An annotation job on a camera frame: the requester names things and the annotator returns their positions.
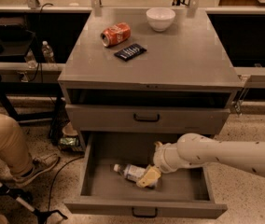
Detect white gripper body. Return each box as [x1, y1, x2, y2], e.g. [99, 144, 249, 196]
[153, 143, 188, 174]

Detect clear plastic water bottle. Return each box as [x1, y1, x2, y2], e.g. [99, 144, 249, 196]
[113, 163, 158, 189]

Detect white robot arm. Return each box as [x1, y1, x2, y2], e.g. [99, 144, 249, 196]
[136, 133, 265, 188]

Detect open grey lower drawer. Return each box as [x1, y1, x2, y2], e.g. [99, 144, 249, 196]
[65, 133, 227, 219]

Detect closed grey upper drawer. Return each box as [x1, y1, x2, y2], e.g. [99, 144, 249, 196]
[66, 105, 230, 134]

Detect grey drawer cabinet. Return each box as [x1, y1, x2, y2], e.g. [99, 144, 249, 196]
[57, 7, 244, 153]

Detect water bottle on shelf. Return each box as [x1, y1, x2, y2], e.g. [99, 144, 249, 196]
[42, 41, 55, 64]

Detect small clear bottle on shelf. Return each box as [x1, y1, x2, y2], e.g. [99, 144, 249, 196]
[25, 49, 37, 69]

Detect green packet on floor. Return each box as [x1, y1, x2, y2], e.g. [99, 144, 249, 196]
[58, 137, 82, 151]

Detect dark blue snack packet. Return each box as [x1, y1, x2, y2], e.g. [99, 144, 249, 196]
[115, 43, 146, 62]

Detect grey sneaker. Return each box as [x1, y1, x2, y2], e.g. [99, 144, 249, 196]
[14, 154, 60, 187]

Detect red soda can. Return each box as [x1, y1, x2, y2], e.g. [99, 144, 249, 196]
[100, 22, 131, 48]

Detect white ceramic bowl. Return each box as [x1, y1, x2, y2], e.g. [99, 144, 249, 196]
[146, 7, 175, 32]

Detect person leg beige trousers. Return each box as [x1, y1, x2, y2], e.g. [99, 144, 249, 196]
[0, 114, 33, 177]

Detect black chair base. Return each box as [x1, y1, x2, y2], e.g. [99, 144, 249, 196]
[0, 182, 67, 224]

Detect black floor cable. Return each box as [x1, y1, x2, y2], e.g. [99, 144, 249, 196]
[47, 154, 85, 213]

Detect black hanging cable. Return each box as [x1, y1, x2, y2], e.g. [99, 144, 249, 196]
[29, 2, 54, 83]

